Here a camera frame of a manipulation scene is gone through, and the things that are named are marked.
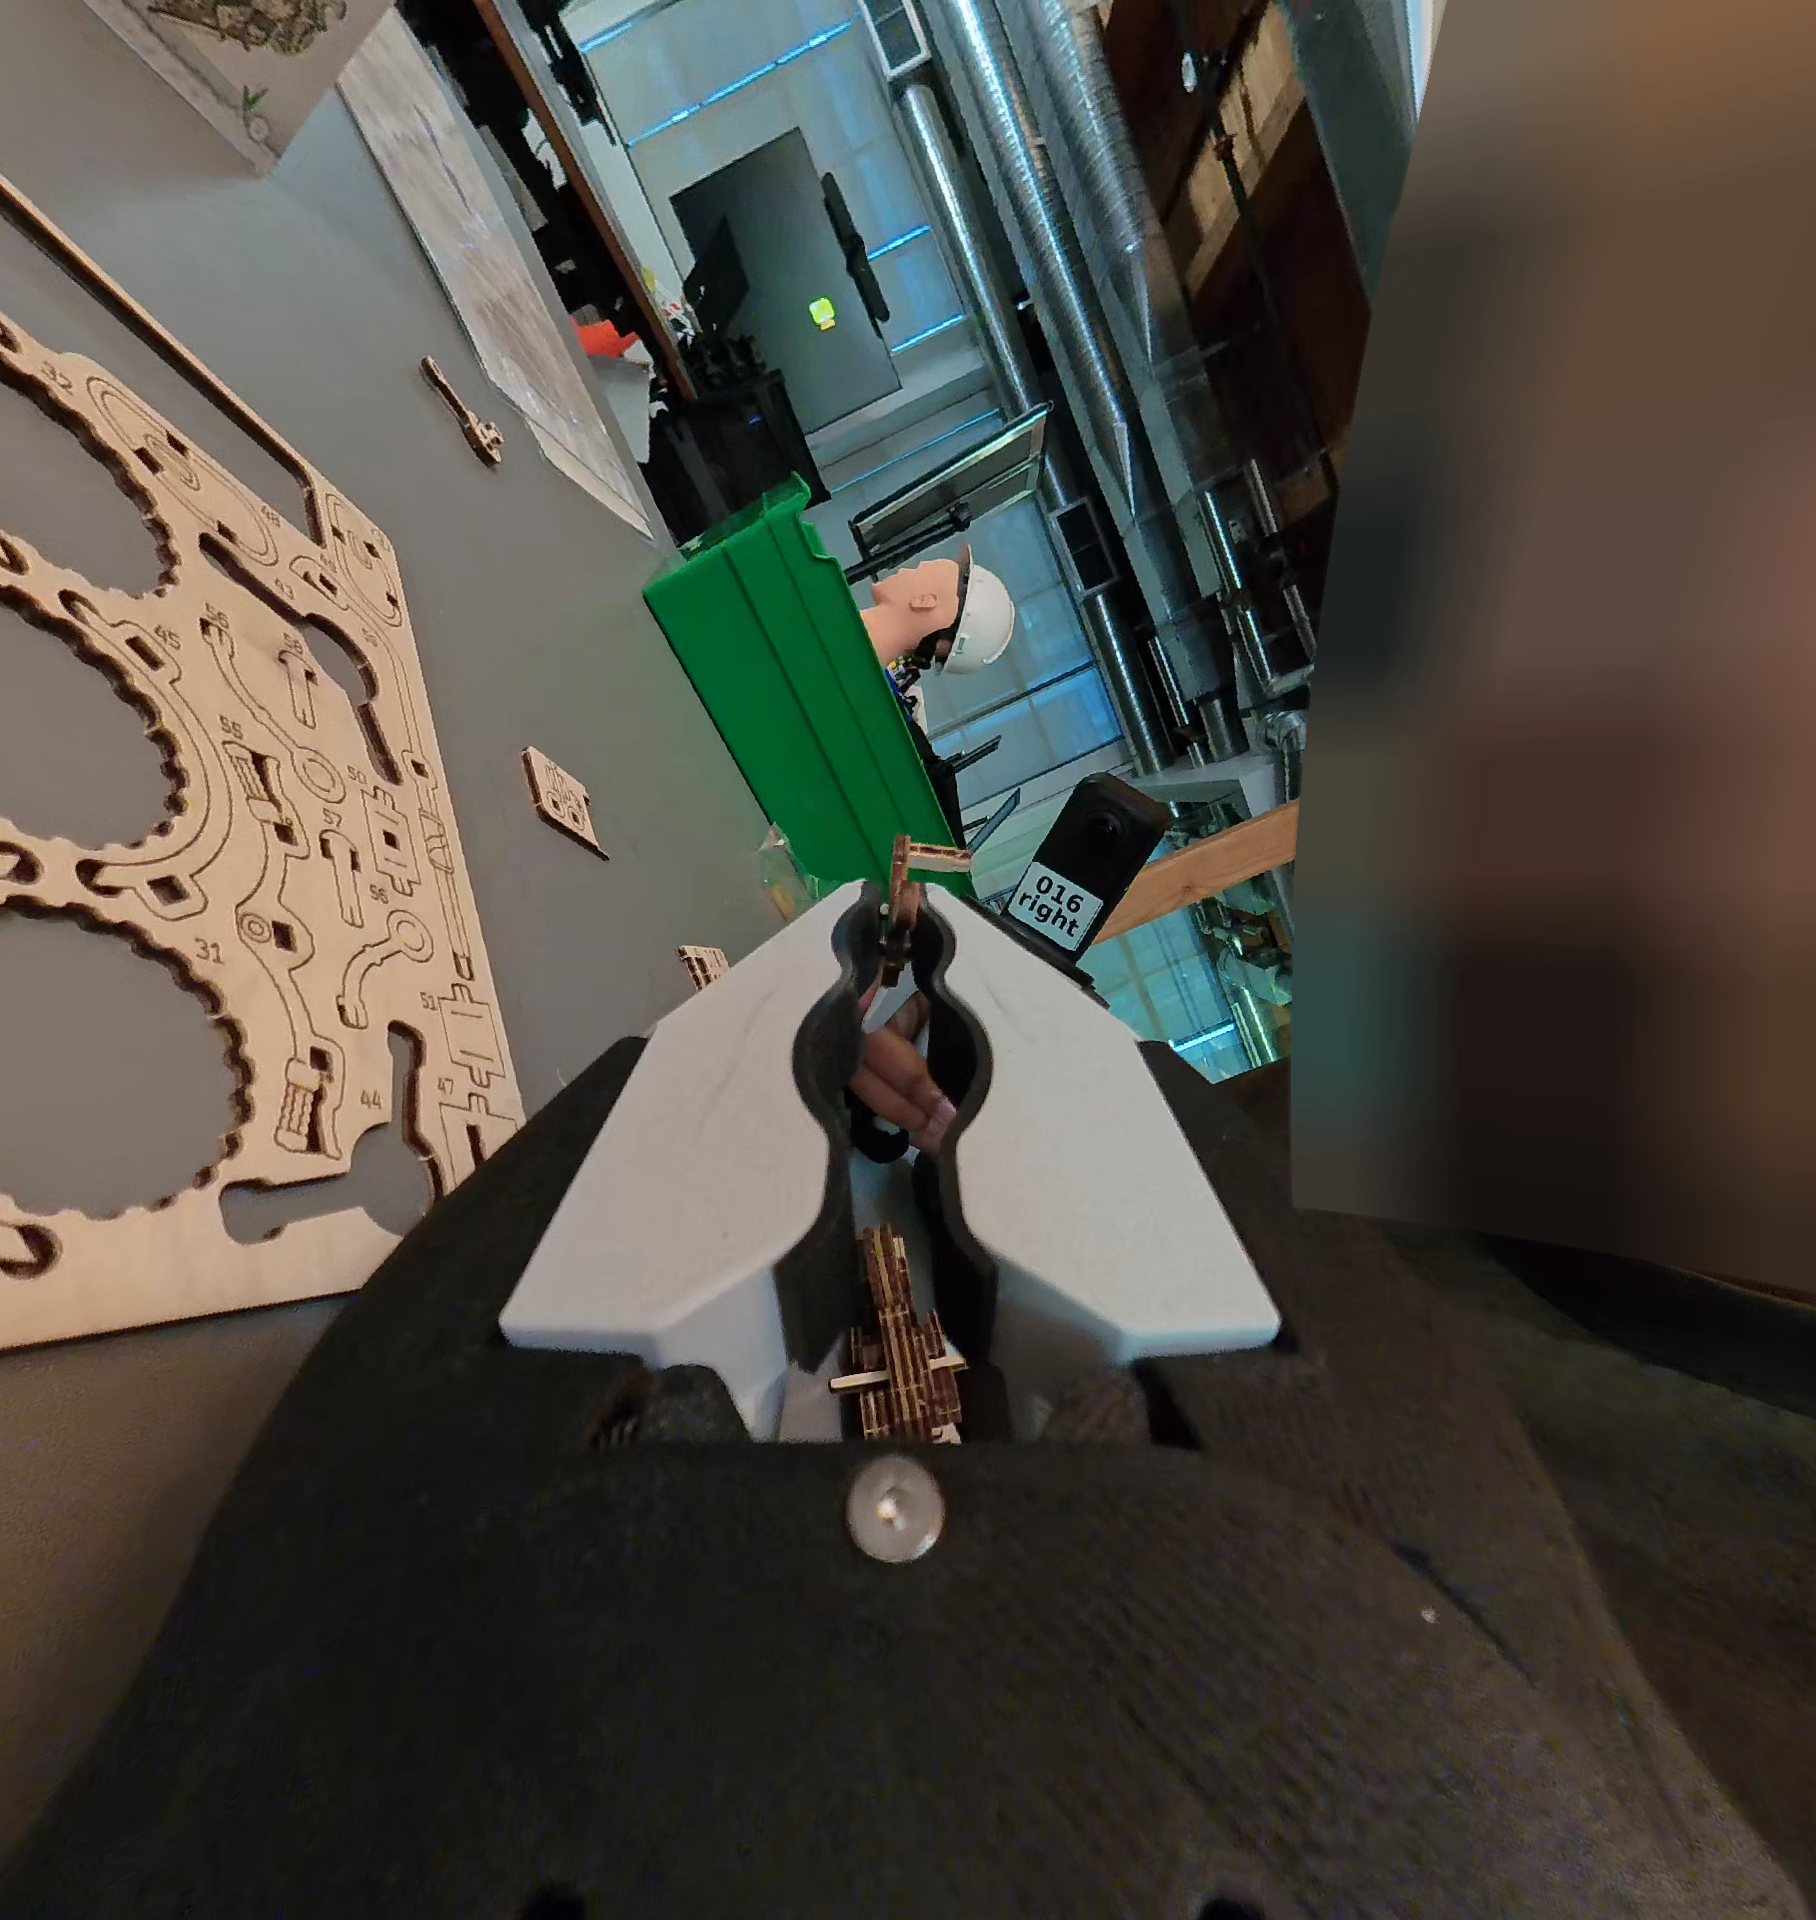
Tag small angled wooden puzzle piece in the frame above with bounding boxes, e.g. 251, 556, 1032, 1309
875, 835, 977, 988

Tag printed instruction paper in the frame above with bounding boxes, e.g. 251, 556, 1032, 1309
334, 6, 657, 539

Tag person's dark clothing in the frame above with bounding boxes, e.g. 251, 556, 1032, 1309
1296, 1201, 1816, 1920

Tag green plastic bin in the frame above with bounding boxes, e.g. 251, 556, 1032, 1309
641, 474, 984, 901

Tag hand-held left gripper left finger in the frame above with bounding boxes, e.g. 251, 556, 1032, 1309
500, 884, 891, 1446

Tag person's right hand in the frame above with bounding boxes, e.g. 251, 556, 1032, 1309
850, 993, 960, 1156

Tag grey desk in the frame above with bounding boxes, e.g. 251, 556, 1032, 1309
0, 0, 849, 1920

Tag white paper with drawing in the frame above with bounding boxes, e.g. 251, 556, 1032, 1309
84, 0, 402, 176

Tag wooden puzzle sheet with cutouts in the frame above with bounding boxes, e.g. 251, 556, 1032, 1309
0, 128, 529, 1362

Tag mannequin head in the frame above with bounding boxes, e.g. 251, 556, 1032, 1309
858, 559, 970, 678

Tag assembled wooden puzzle model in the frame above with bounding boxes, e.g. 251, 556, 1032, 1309
830, 1223, 972, 1451

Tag black cabinet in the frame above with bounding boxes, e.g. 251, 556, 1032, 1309
644, 367, 835, 547

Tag key-shaped wooden puzzle piece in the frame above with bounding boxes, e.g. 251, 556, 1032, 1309
419, 355, 506, 468

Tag wooden board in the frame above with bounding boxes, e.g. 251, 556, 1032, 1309
1088, 799, 1298, 947

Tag silver ventilation ducts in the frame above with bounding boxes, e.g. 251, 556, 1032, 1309
893, 0, 1317, 783

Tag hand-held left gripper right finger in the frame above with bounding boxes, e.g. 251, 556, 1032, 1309
905, 893, 1281, 1397

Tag white safety helmet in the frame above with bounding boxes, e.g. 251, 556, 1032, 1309
930, 547, 1018, 671

